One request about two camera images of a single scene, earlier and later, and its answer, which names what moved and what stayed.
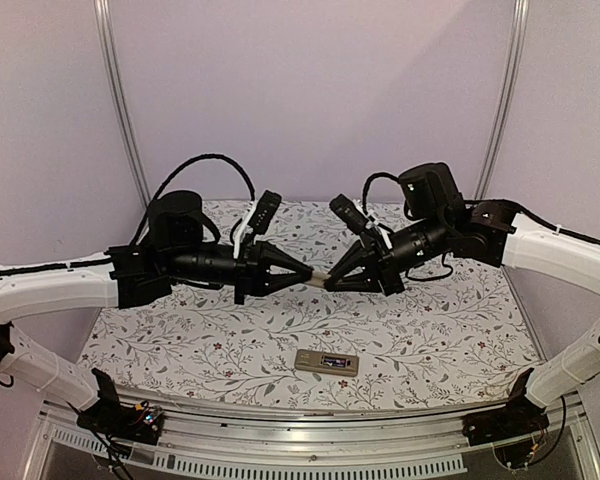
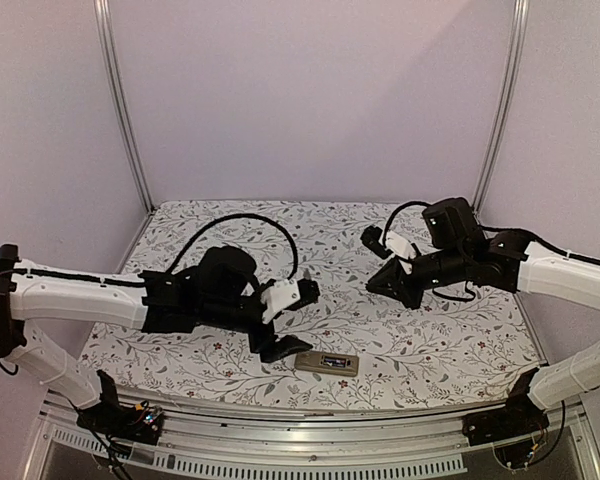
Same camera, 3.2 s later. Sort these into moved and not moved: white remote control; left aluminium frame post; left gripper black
Moved: left gripper black
Not moved: white remote control; left aluminium frame post
